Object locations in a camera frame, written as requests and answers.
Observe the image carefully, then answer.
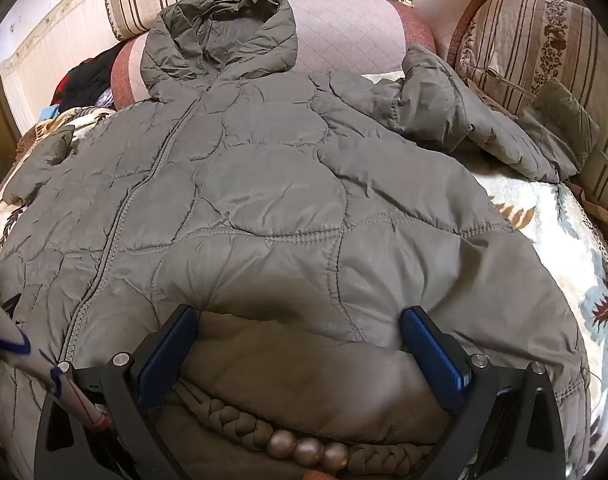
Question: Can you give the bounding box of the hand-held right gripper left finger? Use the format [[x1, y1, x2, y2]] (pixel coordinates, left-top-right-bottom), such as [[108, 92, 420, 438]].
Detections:
[[34, 304, 199, 480]]

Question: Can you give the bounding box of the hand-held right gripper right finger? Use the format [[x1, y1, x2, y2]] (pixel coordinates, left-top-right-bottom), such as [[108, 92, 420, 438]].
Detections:
[[400, 306, 567, 480]]

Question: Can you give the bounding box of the grey-green quilted hooded jacket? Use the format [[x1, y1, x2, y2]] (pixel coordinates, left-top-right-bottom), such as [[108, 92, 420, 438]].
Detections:
[[0, 0, 600, 480]]

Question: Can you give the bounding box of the pile of dark clothes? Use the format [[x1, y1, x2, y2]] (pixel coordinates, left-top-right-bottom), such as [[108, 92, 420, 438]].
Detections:
[[56, 42, 127, 111]]

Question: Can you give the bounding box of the cream leaf-print blanket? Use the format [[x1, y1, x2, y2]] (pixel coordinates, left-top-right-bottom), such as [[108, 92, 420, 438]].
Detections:
[[0, 105, 608, 466]]

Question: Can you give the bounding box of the pink quilted bolster cushion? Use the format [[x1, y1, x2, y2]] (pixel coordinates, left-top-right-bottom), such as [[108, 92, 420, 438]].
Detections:
[[110, 0, 437, 111]]

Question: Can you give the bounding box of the pink sofa armrest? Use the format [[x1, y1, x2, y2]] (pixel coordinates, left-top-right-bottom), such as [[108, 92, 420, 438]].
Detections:
[[414, 0, 529, 61]]

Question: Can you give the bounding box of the braided olive cord with beads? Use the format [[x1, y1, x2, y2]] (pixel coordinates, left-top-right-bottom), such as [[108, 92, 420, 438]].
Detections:
[[176, 385, 435, 476]]

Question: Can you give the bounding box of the white cord with blue marks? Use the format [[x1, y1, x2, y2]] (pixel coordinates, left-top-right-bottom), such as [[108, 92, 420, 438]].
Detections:
[[0, 287, 110, 433]]

